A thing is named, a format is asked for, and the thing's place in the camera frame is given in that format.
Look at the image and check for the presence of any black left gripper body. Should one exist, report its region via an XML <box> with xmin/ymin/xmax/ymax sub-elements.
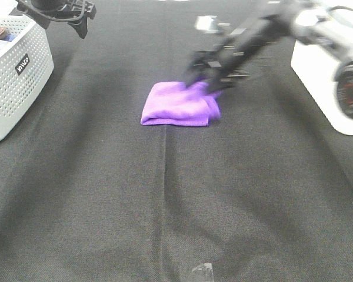
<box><xmin>16</xmin><ymin>0</ymin><xmax>96</xmax><ymax>22</ymax></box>

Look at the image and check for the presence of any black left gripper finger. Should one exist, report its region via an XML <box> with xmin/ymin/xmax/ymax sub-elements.
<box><xmin>68</xmin><ymin>17</ymin><xmax>88</xmax><ymax>39</ymax></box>

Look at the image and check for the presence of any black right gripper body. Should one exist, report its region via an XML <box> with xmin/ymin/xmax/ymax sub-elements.
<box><xmin>188</xmin><ymin>16</ymin><xmax>279</xmax><ymax>80</ymax></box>

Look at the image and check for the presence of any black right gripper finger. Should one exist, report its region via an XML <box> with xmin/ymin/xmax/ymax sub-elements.
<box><xmin>183</xmin><ymin>66</ymin><xmax>206</xmax><ymax>88</ymax></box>
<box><xmin>206</xmin><ymin>77</ymin><xmax>234</xmax><ymax>94</ymax></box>

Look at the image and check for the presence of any purple microfiber towel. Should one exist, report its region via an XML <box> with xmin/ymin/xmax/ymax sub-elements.
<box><xmin>140</xmin><ymin>82</ymin><xmax>222</xmax><ymax>126</ymax></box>

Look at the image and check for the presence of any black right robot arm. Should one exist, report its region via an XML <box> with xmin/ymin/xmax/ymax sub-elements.
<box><xmin>184</xmin><ymin>1</ymin><xmax>353</xmax><ymax>119</ymax></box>

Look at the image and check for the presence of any blue cloth in basket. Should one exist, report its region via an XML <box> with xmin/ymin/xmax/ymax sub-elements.
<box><xmin>0</xmin><ymin>34</ymin><xmax>16</xmax><ymax>51</ymax></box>

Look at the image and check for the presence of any grey perforated plastic basket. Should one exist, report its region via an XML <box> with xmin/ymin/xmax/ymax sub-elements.
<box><xmin>0</xmin><ymin>15</ymin><xmax>54</xmax><ymax>141</ymax></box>

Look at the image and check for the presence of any white plastic bin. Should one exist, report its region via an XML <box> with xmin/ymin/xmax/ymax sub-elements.
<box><xmin>291</xmin><ymin>41</ymin><xmax>353</xmax><ymax>136</ymax></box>

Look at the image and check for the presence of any black fabric table cover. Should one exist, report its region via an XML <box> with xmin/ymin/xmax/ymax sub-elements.
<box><xmin>0</xmin><ymin>1</ymin><xmax>353</xmax><ymax>281</ymax></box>

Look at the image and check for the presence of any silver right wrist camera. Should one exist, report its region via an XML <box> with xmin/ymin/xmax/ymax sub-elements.
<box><xmin>194</xmin><ymin>15</ymin><xmax>230</xmax><ymax>34</ymax></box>

